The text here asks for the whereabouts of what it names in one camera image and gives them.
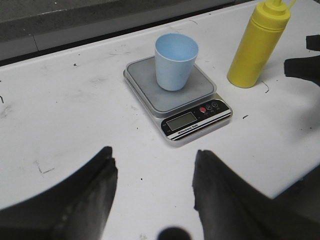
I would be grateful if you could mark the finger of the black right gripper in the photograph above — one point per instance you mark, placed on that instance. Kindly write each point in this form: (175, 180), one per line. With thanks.
(306, 68)
(313, 42)

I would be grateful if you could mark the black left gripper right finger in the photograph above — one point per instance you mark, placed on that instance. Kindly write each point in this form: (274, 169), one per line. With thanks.
(229, 208)

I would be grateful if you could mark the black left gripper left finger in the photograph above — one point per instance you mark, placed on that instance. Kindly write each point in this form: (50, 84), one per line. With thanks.
(75, 209)

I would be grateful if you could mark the yellow squeeze bottle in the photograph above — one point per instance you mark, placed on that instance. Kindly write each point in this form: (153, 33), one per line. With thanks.
(263, 31)

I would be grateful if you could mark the light blue plastic cup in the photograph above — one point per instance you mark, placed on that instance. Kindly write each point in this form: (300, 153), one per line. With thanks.
(175, 55)

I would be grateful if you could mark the silver digital kitchen scale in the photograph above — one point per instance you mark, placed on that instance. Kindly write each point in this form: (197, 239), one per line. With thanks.
(181, 116)

